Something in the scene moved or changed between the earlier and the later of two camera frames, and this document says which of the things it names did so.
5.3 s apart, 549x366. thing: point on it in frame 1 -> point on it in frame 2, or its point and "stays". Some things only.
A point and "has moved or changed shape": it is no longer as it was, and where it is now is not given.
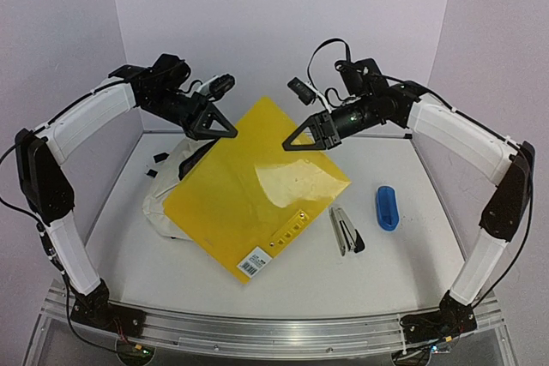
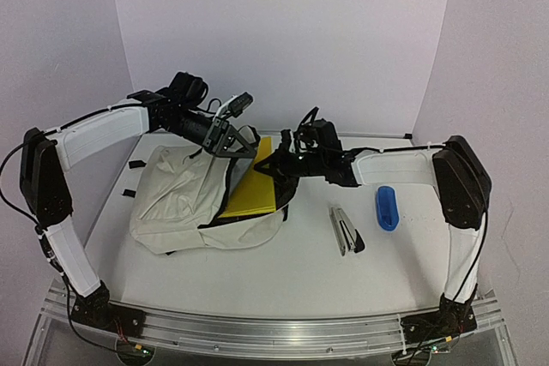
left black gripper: x=197 y=115 -> x=212 y=141
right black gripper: x=326 y=129 -> x=283 y=160
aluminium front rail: x=218 y=333 stays
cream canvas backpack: x=175 y=167 has moved or changed shape
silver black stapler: x=348 y=238 stays
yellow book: x=250 y=197 has moved or changed shape
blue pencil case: x=387 y=207 stays
